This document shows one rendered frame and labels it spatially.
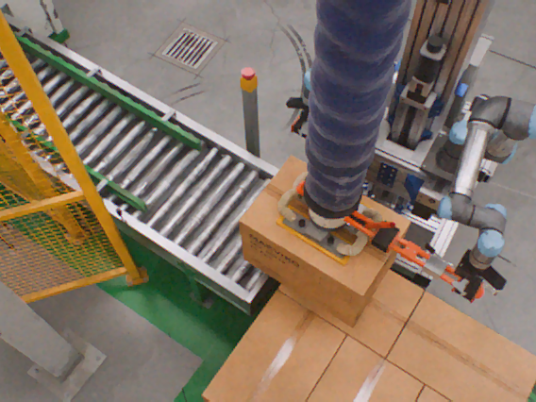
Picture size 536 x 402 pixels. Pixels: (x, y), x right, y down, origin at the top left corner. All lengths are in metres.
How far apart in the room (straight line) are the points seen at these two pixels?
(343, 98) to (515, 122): 0.76
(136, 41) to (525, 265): 3.08
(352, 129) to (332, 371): 1.36
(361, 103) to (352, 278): 0.92
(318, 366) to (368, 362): 0.23
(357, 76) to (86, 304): 2.46
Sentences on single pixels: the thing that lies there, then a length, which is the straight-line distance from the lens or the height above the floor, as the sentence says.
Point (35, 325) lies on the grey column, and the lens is 2.92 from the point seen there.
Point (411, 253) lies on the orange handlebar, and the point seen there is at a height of 1.22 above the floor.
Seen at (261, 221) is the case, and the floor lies 1.07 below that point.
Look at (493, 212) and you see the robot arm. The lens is 2.10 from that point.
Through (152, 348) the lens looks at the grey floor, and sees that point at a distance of 3.47.
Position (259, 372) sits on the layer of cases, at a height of 0.54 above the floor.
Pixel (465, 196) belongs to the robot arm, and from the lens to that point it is 2.09.
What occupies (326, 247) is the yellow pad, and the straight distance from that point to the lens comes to 2.41.
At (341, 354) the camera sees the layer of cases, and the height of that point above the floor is 0.54.
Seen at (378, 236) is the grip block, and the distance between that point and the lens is 2.32.
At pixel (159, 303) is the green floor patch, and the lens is 3.54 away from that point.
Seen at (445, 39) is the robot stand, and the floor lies 1.55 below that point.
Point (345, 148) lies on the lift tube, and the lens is 1.86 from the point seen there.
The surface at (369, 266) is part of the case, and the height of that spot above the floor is 1.07.
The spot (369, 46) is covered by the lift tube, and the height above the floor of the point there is 2.20.
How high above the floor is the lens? 3.28
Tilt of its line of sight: 61 degrees down
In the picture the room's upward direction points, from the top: straight up
